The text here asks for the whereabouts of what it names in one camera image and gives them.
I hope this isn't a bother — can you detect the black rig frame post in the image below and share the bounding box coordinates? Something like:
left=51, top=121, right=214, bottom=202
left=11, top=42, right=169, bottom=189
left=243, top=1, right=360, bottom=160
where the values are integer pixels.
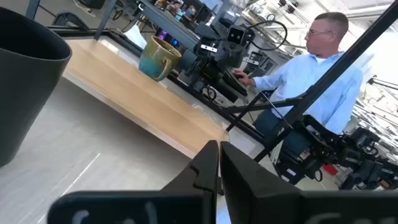
left=254, top=0, right=398, bottom=163

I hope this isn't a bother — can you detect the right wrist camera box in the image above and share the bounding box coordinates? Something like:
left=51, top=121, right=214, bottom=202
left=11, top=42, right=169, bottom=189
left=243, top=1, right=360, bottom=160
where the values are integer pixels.
left=226, top=25, right=248, bottom=45

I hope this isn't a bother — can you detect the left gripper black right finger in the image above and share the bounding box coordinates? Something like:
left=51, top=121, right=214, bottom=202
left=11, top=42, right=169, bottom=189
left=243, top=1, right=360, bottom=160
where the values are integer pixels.
left=220, top=141, right=398, bottom=224

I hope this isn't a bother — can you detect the black looped cable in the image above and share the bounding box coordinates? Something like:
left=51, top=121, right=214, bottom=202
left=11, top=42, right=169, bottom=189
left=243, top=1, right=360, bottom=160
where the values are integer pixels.
left=246, top=19, right=289, bottom=52

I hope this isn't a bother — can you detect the small red box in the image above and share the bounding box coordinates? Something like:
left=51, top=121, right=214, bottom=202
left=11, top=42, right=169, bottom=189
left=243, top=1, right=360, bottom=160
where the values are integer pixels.
left=322, top=164, right=339, bottom=177

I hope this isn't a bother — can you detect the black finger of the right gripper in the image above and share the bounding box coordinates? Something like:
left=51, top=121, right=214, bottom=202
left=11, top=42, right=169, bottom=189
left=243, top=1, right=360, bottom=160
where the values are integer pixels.
left=214, top=70, right=249, bottom=103

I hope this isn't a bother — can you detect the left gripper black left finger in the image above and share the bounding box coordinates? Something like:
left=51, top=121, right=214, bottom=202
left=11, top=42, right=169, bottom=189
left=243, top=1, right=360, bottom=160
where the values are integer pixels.
left=46, top=139, right=220, bottom=224

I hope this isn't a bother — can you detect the person's hand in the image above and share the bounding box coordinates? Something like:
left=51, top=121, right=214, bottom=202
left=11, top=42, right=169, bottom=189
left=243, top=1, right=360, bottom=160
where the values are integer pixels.
left=233, top=68, right=256, bottom=88

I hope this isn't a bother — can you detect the teal brown glazed mug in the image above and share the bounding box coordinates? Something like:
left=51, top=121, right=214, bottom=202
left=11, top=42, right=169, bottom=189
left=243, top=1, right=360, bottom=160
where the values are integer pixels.
left=138, top=35, right=183, bottom=83

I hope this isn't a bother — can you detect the black chair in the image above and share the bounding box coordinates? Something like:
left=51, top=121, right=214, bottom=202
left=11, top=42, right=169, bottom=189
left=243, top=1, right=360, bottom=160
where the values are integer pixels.
left=52, top=10, right=90, bottom=31

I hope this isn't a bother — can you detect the person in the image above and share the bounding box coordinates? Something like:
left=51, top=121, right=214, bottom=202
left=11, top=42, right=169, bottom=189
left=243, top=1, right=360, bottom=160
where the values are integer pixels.
left=233, top=11, right=364, bottom=158

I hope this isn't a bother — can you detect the dark grey plastic cup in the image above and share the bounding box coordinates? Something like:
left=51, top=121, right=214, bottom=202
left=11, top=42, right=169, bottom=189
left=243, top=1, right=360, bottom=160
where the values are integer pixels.
left=0, top=6, right=73, bottom=169

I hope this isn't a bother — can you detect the computer with coloured lights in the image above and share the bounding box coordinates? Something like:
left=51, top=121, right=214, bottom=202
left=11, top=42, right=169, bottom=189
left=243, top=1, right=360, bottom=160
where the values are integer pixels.
left=154, top=27, right=182, bottom=48

